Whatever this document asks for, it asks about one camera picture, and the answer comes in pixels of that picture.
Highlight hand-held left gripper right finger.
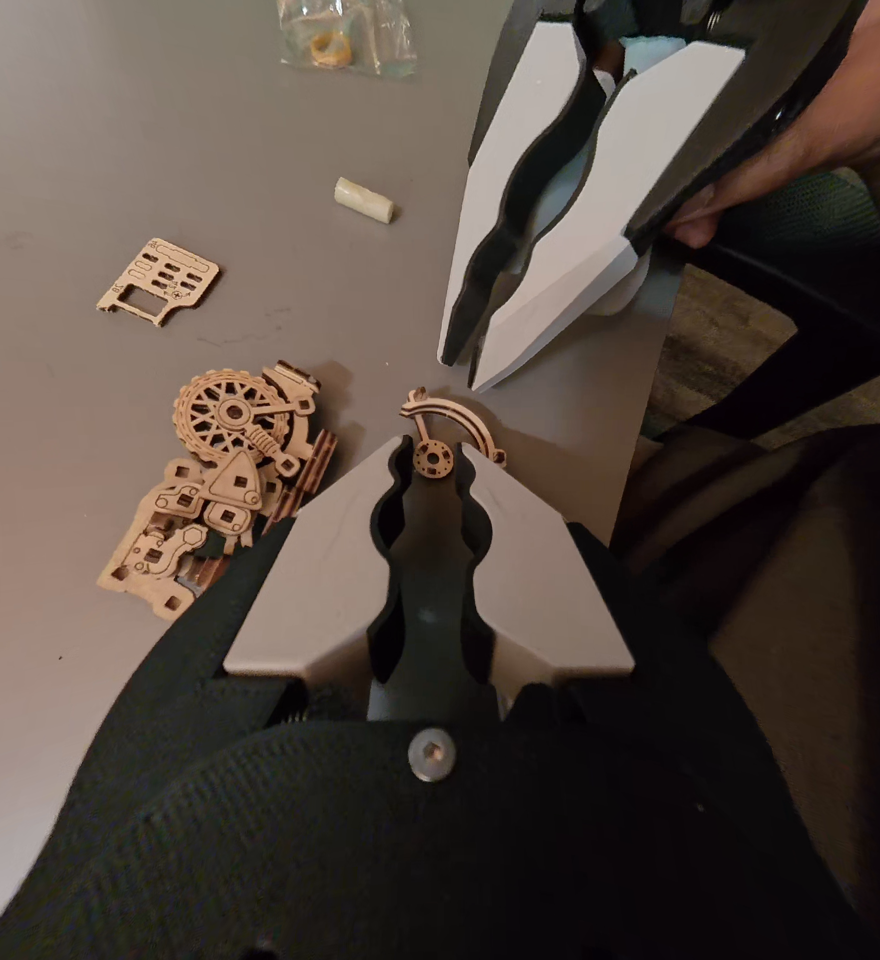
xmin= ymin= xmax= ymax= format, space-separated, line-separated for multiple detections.
xmin=453 ymin=441 xmax=637 ymax=720

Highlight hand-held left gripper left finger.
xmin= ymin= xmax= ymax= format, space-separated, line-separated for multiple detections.
xmin=222 ymin=437 xmax=418 ymax=723

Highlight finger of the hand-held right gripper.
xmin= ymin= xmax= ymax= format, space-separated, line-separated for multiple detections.
xmin=468 ymin=41 xmax=748 ymax=394
xmin=437 ymin=20 xmax=609 ymax=369

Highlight small wooden arc piece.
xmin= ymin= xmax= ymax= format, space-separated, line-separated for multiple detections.
xmin=399 ymin=387 xmax=509 ymax=480

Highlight grey desk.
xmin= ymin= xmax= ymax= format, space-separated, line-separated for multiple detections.
xmin=0 ymin=0 xmax=684 ymax=960

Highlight person's right hand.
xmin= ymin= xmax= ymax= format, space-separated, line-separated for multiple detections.
xmin=667 ymin=0 xmax=880 ymax=250

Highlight small cream cylinder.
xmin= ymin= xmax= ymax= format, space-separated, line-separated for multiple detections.
xmin=333 ymin=176 xmax=396 ymax=225

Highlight wooden mechanical model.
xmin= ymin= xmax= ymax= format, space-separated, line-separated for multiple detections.
xmin=96 ymin=358 xmax=339 ymax=622

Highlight clear plastic bag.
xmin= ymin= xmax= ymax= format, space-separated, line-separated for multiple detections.
xmin=278 ymin=0 xmax=419 ymax=79

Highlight black office chair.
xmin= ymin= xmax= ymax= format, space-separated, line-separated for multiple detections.
xmin=635 ymin=168 xmax=880 ymax=444

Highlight coiled yellow rubber band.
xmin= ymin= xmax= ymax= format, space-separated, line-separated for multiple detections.
xmin=308 ymin=30 xmax=353 ymax=69

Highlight person's brown trousers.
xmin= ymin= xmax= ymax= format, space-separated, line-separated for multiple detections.
xmin=612 ymin=420 xmax=880 ymax=960

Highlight slotted small wooden card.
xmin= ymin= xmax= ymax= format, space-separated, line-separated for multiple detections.
xmin=95 ymin=237 xmax=222 ymax=328

